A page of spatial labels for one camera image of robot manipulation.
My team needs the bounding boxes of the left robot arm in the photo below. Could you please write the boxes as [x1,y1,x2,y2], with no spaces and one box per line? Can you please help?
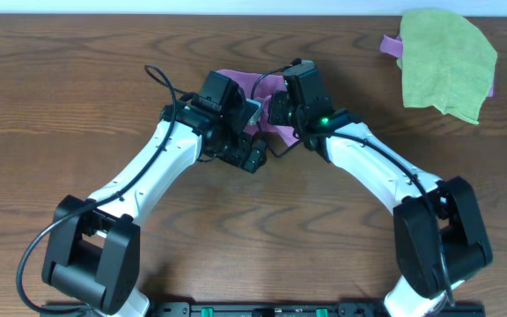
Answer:
[41,71,266,316]

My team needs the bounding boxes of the purple microfiber cloth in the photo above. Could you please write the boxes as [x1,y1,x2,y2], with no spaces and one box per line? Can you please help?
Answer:
[217,69,297,146]

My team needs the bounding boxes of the green microfiber cloth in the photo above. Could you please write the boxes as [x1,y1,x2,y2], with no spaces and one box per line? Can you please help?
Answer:
[397,9,497,125]

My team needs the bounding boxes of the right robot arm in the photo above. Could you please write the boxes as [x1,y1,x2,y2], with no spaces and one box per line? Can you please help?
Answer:
[268,62,493,316]

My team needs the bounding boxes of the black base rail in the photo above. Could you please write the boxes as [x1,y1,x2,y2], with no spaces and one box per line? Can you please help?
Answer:
[40,301,486,317]

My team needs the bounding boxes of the black cable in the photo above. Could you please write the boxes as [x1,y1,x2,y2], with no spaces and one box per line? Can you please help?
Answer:
[15,63,193,315]
[249,64,457,309]

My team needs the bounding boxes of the right black cable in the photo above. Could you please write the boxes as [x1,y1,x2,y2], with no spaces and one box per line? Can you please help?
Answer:
[249,64,457,309]

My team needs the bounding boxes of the left black cable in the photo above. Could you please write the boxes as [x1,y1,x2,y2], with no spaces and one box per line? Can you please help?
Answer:
[15,63,193,315]

